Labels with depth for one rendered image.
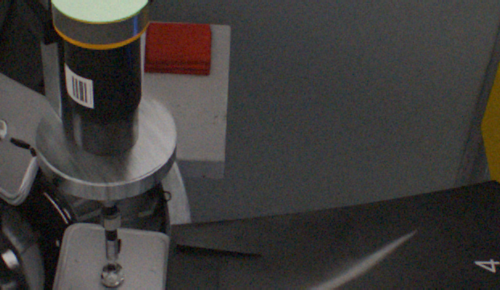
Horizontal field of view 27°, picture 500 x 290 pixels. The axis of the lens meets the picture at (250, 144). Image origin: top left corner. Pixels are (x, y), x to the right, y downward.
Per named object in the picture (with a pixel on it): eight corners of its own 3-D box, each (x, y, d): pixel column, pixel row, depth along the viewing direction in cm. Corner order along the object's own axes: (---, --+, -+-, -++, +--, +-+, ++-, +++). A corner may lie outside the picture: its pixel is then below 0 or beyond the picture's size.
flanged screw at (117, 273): (126, 302, 61) (126, 275, 60) (103, 306, 61) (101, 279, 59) (123, 284, 62) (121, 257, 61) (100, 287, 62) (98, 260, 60)
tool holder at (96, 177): (-4, 110, 55) (-27, -48, 48) (115, 67, 58) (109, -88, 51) (76, 222, 50) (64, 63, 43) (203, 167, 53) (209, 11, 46)
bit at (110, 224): (99, 259, 59) (95, 196, 56) (110, 247, 60) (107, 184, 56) (114, 268, 59) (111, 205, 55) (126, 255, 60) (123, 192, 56)
